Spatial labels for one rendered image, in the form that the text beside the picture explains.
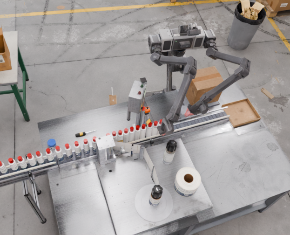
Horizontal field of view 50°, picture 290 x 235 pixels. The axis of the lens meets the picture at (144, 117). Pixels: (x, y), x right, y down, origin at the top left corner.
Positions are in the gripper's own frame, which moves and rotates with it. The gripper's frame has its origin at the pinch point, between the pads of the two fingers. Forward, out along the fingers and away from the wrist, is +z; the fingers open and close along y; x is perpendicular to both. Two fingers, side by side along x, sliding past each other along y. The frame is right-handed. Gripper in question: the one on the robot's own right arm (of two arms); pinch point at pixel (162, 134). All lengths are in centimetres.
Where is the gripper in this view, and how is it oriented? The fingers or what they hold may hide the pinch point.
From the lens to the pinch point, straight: 249.6
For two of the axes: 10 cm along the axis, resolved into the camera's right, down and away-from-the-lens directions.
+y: 9.3, -2.5, 2.6
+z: -0.7, 5.8, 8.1
